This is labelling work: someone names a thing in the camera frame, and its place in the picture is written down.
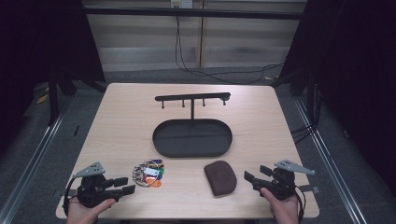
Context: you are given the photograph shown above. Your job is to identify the person's right hand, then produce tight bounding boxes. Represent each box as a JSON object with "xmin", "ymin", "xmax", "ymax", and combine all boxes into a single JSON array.
[{"xmin": 260, "ymin": 187, "xmax": 301, "ymax": 224}]

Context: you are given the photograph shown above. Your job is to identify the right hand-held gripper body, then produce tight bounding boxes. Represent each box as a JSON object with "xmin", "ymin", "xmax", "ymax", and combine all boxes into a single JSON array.
[{"xmin": 252, "ymin": 159, "xmax": 316, "ymax": 201}]

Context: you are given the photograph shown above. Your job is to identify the person's left hand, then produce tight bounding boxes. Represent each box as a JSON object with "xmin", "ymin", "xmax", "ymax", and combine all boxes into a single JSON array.
[{"xmin": 65, "ymin": 196, "xmax": 117, "ymax": 224}]

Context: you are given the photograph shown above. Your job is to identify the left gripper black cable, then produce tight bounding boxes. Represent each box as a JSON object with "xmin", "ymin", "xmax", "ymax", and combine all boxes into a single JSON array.
[{"xmin": 63, "ymin": 176, "xmax": 82, "ymax": 217}]

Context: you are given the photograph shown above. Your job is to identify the black wall cable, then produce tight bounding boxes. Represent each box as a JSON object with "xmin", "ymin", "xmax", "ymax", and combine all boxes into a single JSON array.
[{"xmin": 175, "ymin": 14, "xmax": 285, "ymax": 86}]

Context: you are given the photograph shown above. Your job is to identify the grey tape strip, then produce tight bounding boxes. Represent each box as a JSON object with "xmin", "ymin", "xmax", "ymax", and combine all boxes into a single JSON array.
[
  {"xmin": 298, "ymin": 185, "xmax": 320, "ymax": 194},
  {"xmin": 51, "ymin": 188, "xmax": 78, "ymax": 198}
]

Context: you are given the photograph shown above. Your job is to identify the dark curtain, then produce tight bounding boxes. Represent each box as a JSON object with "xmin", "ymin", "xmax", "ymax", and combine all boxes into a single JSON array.
[
  {"xmin": 0, "ymin": 0, "xmax": 106, "ymax": 157},
  {"xmin": 279, "ymin": 0, "xmax": 396, "ymax": 195}
]

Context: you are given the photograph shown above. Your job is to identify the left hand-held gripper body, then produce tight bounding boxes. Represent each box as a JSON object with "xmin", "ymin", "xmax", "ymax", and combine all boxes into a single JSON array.
[{"xmin": 72, "ymin": 161, "xmax": 125, "ymax": 209}]

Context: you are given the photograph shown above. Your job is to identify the metal floor rail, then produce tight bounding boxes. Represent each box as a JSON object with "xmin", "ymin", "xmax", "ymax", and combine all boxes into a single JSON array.
[
  {"xmin": 293, "ymin": 96, "xmax": 370, "ymax": 224},
  {"xmin": 0, "ymin": 94, "xmax": 75, "ymax": 224}
]

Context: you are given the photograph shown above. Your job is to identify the brown pouch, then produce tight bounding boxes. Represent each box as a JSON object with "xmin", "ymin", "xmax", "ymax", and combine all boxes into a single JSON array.
[{"xmin": 204, "ymin": 160, "xmax": 238, "ymax": 197}]

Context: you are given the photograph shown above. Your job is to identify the key ring with coloured tags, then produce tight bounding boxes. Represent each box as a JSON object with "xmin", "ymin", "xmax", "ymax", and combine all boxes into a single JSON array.
[{"xmin": 132, "ymin": 159, "xmax": 164, "ymax": 189}]

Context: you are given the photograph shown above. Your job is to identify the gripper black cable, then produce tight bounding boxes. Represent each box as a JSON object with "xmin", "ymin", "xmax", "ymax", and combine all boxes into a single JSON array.
[
  {"xmin": 63, "ymin": 176, "xmax": 82, "ymax": 217},
  {"xmin": 293, "ymin": 184, "xmax": 307, "ymax": 224}
]

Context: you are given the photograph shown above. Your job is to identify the yellow floor scrap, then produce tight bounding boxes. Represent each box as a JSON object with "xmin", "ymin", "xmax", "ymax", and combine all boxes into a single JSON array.
[{"xmin": 35, "ymin": 92, "xmax": 50, "ymax": 105}]

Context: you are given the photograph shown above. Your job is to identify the white wall outlet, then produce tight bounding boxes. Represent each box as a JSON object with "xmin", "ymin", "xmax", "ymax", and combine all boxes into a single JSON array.
[{"xmin": 170, "ymin": 0, "xmax": 194, "ymax": 9}]

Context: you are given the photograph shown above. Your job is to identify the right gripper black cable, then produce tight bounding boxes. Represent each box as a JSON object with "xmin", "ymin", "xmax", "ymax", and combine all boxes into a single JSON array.
[{"xmin": 293, "ymin": 184, "xmax": 307, "ymax": 224}]

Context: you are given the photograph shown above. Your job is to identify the black horizontal bar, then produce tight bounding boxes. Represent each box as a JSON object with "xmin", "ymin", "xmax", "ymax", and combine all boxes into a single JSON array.
[{"xmin": 82, "ymin": 7, "xmax": 307, "ymax": 21}]

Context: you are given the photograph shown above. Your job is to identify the black metal stand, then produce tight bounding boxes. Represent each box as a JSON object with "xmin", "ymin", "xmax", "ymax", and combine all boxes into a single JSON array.
[
  {"xmin": 47, "ymin": 69, "xmax": 61, "ymax": 126},
  {"xmin": 305, "ymin": 69, "xmax": 317, "ymax": 125}
]

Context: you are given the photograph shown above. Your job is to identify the black key rack with tray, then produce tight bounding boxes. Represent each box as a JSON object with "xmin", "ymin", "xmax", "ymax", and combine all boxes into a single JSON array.
[{"xmin": 152, "ymin": 91, "xmax": 233, "ymax": 159}]

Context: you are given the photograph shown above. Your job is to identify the black floor cables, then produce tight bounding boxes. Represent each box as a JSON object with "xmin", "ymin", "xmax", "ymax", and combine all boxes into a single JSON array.
[{"xmin": 290, "ymin": 123, "xmax": 317, "ymax": 145}]

